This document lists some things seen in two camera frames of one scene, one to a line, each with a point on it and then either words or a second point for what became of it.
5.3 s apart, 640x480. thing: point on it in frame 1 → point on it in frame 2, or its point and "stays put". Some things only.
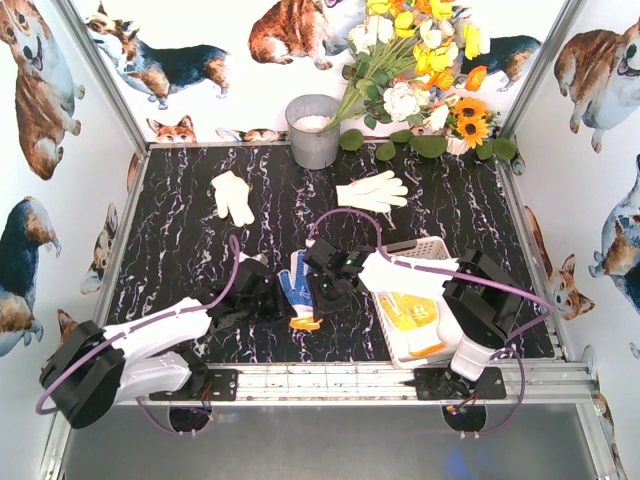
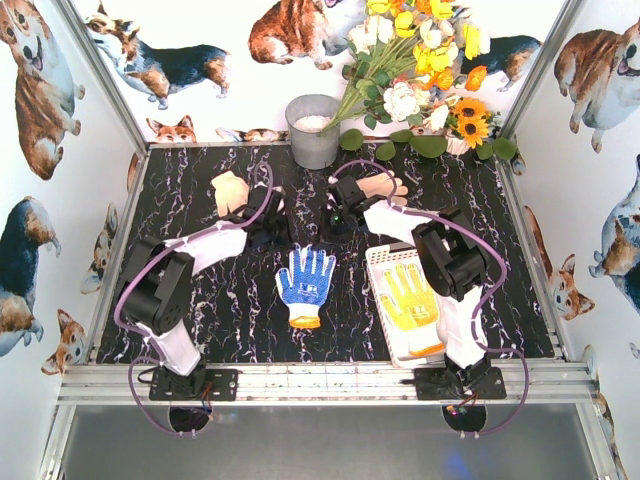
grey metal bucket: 312,146 stays put
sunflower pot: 468,124 stays put
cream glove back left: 232,191 stays put
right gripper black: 320,293 → 341,201
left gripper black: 273,298 → 273,220
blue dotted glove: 301,294 stays put
